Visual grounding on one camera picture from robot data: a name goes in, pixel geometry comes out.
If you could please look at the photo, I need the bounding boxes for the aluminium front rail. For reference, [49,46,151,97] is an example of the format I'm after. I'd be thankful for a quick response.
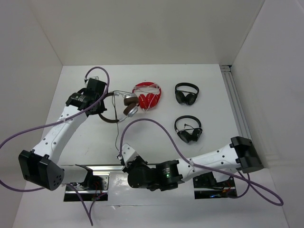
[87,165,124,176]

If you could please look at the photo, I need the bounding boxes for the black headphones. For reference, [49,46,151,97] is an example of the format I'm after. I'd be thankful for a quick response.
[174,115,203,143]
[175,82,200,106]

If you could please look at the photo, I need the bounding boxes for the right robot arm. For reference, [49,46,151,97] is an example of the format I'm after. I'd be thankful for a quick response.
[118,136,264,191]

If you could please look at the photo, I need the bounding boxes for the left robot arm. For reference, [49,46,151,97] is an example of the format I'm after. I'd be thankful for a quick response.
[19,78,107,190]

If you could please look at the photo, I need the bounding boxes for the thin black headphone cable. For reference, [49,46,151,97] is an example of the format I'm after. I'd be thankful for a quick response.
[110,94,123,157]

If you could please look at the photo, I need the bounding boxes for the aluminium side rail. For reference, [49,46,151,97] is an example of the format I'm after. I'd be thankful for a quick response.
[220,65,252,139]

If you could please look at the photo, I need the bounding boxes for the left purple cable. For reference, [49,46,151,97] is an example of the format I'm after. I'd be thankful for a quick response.
[0,66,110,226]

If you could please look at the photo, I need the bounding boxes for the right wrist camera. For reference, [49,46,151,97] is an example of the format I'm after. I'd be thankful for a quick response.
[118,143,138,167]

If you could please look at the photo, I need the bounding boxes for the black headphones near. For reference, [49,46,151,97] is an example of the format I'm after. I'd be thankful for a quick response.
[174,115,203,143]

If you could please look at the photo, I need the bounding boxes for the brown silver headphones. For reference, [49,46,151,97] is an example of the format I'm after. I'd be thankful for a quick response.
[98,90,139,124]

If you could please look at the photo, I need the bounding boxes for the red headphones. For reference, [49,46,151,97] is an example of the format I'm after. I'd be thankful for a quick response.
[132,82,162,112]

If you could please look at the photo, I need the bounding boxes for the black headphones far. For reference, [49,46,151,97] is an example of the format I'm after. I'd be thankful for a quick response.
[175,82,200,106]

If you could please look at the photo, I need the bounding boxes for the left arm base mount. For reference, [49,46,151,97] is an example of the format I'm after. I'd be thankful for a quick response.
[63,172,110,202]

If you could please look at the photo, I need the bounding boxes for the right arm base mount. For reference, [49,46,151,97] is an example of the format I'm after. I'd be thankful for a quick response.
[192,172,238,200]

